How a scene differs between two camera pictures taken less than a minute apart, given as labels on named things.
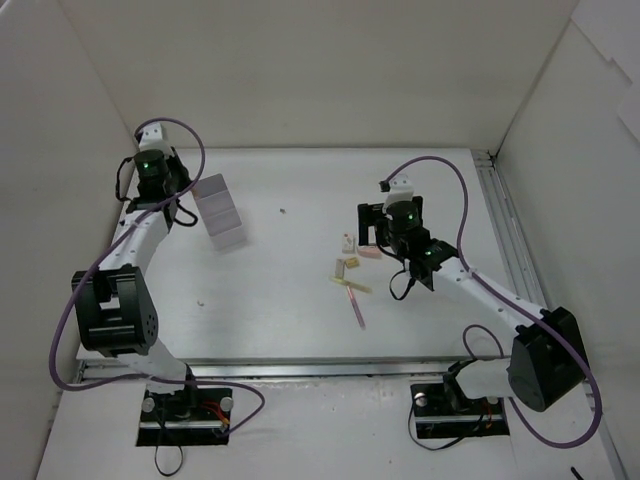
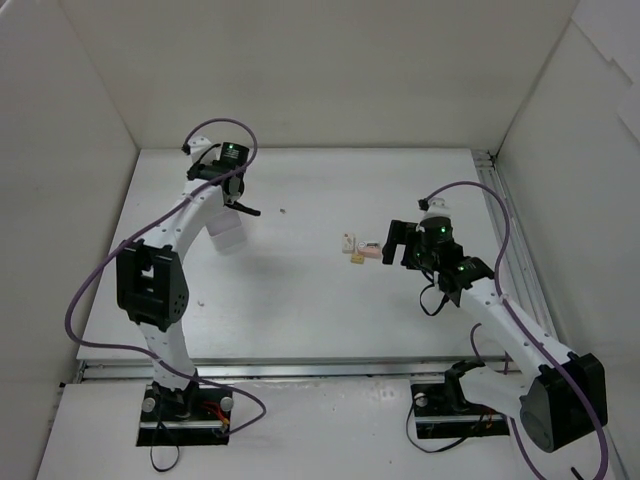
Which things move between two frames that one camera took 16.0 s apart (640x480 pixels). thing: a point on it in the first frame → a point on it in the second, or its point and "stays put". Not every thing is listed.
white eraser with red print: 349,243 stays put
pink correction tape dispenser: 369,251 stays put
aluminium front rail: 278,369 stays put
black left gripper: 179,176 → 235,201
